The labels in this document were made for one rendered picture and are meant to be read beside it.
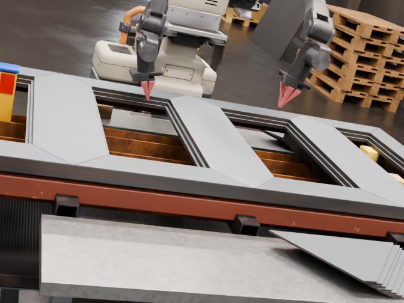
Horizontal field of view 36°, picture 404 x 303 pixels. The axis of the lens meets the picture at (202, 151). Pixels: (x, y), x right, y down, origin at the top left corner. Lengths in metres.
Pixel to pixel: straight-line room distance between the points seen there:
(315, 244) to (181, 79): 1.24
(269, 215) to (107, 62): 1.36
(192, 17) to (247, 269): 1.32
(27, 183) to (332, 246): 0.73
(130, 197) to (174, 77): 1.13
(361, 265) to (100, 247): 0.60
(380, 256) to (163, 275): 0.56
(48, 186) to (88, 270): 0.28
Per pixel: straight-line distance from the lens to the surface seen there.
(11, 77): 1.97
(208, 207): 1.55
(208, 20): 2.51
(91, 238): 1.37
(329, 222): 1.70
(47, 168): 1.45
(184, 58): 2.57
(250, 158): 1.76
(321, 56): 1.81
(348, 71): 6.77
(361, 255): 1.56
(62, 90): 1.97
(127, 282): 1.25
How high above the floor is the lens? 1.43
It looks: 20 degrees down
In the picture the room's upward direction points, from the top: 15 degrees clockwise
